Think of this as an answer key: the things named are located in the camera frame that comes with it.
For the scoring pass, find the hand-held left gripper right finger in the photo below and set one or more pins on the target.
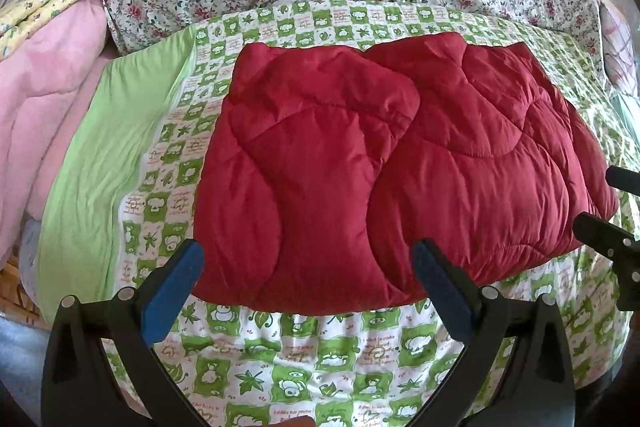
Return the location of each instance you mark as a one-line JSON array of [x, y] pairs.
[[445, 292]]

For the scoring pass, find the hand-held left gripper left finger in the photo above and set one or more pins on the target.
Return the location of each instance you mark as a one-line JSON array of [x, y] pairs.
[[170, 292]]

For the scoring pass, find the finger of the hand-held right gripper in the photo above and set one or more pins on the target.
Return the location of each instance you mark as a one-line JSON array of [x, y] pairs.
[[622, 179], [602, 234]]

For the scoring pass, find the red quilted jacket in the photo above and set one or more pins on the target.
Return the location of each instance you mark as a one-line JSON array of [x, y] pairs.
[[390, 167]]

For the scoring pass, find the pink plaid pillow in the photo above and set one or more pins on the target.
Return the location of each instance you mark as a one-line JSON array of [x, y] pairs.
[[620, 52]]

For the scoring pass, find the green checkered bed sheet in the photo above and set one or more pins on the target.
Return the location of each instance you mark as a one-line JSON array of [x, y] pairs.
[[320, 367]]

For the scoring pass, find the pink blanket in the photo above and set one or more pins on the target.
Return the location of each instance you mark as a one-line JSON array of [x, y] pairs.
[[45, 107]]

